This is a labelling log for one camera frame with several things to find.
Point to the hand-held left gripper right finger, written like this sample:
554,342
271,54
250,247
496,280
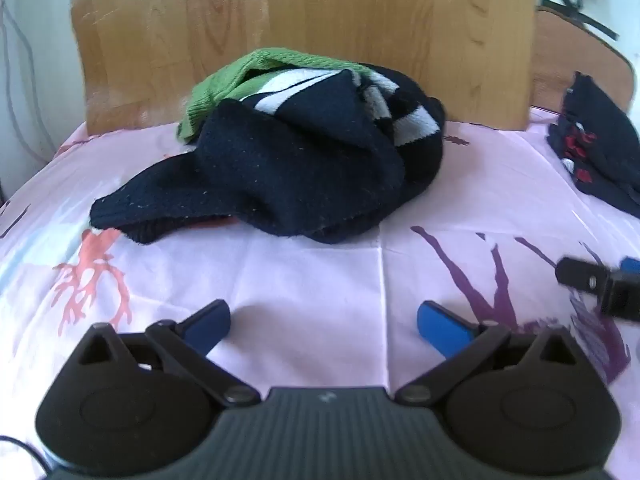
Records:
441,329

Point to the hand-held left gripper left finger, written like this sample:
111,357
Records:
210,329

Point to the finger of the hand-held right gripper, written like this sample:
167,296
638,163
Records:
631,263
580,274

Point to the navy green striped knit sweater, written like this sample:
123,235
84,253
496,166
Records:
300,170

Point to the navy garment with red print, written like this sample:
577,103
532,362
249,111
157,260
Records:
602,150

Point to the pink printed bedsheet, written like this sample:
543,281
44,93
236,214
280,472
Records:
320,270

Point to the brown wooden chair back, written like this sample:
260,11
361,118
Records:
565,55

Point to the wooden headboard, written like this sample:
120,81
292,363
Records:
300,15

